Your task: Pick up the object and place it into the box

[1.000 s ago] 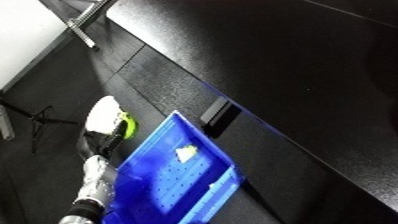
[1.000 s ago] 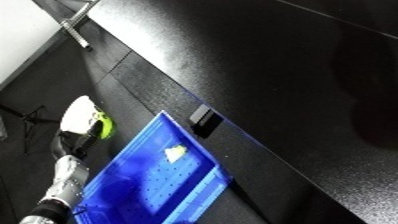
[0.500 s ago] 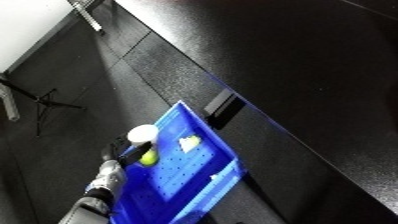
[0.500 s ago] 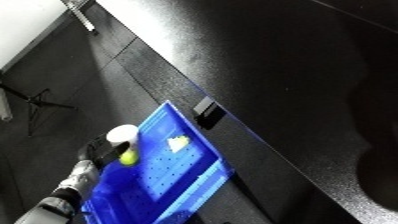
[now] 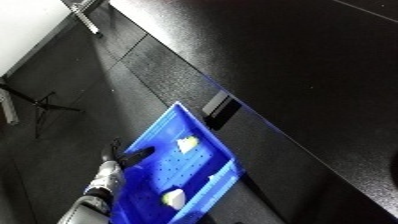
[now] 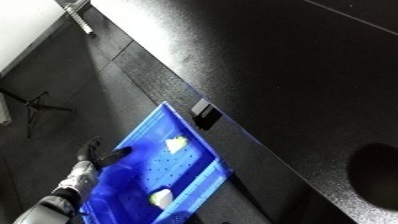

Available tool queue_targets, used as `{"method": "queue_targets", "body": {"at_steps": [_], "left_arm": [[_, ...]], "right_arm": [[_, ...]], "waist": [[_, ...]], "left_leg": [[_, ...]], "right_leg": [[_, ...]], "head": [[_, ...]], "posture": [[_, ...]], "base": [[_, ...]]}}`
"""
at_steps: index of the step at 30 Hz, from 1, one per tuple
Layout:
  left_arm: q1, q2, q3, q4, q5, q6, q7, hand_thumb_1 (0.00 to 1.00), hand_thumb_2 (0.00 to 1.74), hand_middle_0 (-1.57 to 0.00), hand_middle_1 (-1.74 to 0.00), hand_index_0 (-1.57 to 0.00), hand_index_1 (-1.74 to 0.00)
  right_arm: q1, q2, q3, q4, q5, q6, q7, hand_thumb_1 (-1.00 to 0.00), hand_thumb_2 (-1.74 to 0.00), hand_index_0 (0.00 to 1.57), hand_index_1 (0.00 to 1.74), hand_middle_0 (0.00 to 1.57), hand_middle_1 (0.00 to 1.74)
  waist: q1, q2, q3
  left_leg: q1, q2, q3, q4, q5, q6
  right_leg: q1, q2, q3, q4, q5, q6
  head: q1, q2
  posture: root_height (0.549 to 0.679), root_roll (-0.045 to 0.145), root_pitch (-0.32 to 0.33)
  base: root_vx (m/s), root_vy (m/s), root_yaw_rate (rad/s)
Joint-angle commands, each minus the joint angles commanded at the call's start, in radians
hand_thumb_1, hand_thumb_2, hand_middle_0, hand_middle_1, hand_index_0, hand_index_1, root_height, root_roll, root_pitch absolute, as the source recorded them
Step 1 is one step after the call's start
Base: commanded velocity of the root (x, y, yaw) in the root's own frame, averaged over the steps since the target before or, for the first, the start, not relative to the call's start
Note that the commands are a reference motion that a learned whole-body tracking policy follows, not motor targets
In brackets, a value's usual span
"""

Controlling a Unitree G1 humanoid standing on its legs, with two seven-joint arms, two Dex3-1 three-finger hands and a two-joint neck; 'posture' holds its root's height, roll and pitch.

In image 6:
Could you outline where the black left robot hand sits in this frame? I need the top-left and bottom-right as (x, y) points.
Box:
(76, 136), (134, 169)

